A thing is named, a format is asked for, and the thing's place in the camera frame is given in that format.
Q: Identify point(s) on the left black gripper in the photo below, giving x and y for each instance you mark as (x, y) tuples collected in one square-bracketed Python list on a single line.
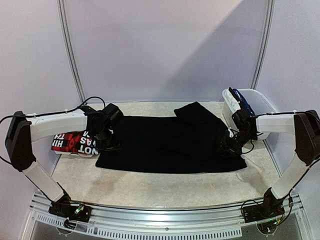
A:
[(116, 145)]

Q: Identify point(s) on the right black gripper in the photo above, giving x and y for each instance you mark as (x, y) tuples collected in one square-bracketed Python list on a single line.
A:
[(229, 145)]

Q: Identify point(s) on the blue plaid shirt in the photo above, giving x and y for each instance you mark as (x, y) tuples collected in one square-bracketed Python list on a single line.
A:
[(241, 101)]

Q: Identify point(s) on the black t-shirt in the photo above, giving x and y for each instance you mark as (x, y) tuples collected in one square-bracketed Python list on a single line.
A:
[(186, 143)]

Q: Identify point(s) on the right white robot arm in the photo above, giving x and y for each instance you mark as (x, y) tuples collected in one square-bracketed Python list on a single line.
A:
[(303, 125)]

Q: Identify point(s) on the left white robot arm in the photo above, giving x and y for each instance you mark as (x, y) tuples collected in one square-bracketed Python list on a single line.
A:
[(25, 129)]

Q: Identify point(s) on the white laundry basket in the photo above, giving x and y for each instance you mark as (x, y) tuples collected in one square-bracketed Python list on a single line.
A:
[(258, 102)]

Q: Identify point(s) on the red plaid folded shirt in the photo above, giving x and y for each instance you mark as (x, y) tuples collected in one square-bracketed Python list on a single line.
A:
[(75, 143)]

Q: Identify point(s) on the white towel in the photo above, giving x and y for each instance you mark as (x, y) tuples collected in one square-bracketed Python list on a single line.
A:
[(230, 100)]

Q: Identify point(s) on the perforated metal front panel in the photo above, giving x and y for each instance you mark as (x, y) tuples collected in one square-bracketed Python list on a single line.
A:
[(44, 226)]

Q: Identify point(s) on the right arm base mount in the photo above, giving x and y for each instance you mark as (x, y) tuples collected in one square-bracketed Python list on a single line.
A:
[(270, 208)]

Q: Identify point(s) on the aluminium front rail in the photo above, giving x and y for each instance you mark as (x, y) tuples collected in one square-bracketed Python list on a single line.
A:
[(167, 215)]

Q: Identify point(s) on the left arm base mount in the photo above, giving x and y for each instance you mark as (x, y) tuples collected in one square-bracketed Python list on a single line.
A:
[(68, 209)]

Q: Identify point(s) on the left wall metal profile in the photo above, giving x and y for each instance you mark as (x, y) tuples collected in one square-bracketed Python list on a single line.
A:
[(61, 5)]

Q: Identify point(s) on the wall metal profile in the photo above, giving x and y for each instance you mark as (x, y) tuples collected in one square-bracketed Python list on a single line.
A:
[(264, 42), (61, 5)]

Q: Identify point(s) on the right wall metal profile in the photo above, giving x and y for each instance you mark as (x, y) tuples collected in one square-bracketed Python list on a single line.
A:
[(264, 42)]

